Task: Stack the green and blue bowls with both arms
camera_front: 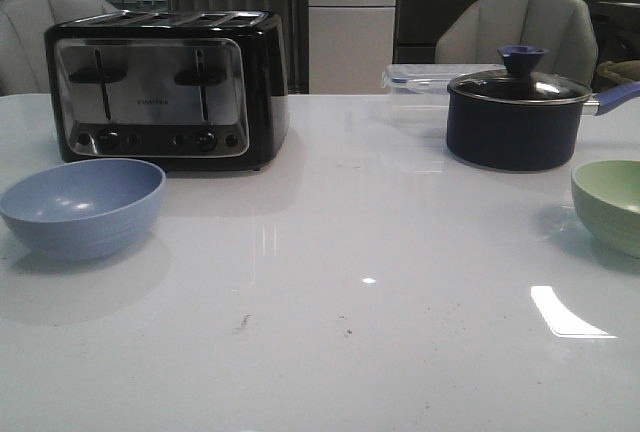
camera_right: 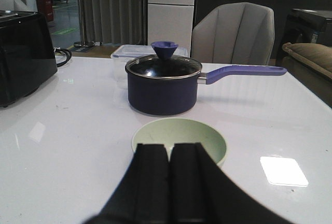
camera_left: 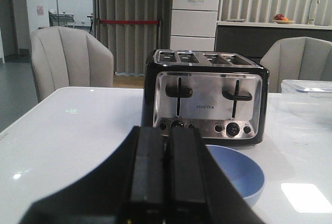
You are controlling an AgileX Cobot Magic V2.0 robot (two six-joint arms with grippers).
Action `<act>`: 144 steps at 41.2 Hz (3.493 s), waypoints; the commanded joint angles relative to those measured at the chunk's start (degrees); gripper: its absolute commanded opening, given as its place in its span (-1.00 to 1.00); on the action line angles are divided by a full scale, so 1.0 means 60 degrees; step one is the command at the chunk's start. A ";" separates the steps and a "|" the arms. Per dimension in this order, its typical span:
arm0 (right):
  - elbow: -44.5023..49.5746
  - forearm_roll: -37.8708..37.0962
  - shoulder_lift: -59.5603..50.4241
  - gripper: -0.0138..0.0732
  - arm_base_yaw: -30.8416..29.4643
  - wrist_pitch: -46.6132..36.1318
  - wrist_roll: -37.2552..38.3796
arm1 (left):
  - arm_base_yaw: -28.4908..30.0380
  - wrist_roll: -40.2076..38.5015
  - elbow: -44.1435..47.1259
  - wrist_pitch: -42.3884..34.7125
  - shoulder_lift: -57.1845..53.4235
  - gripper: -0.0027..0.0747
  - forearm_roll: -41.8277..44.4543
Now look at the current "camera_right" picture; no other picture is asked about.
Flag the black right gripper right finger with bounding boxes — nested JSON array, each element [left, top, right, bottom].
[[170, 143, 288, 223]]

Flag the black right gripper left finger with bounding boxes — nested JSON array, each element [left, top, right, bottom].
[[85, 144, 170, 223]]

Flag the light green bowl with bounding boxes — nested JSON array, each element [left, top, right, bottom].
[[131, 118, 228, 167]]

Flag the dark blue saucepan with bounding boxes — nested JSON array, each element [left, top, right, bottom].
[[126, 65, 287, 116]]

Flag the glass lid blue knob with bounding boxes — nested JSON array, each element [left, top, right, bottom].
[[125, 41, 202, 79]]

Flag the clear plastic food container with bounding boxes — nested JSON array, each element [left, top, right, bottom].
[[110, 44, 189, 90]]

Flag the grey upholstered chair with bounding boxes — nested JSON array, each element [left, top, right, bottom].
[[191, 2, 274, 65]]

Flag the black chrome toaster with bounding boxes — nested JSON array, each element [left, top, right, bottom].
[[1, 10, 58, 107]]

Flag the brown cushion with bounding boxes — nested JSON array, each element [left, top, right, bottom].
[[282, 43, 331, 77]]

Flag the white cabinet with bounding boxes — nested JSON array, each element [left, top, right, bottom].
[[147, 0, 195, 52]]

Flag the dark counter white top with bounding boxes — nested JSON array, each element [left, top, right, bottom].
[[193, 0, 331, 59]]

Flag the red bin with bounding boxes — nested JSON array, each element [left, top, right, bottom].
[[36, 0, 54, 22]]

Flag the stanchion post with base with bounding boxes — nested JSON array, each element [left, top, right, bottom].
[[74, 0, 94, 48]]

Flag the black toaster power cable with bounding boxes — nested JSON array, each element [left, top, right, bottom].
[[53, 48, 73, 68]]

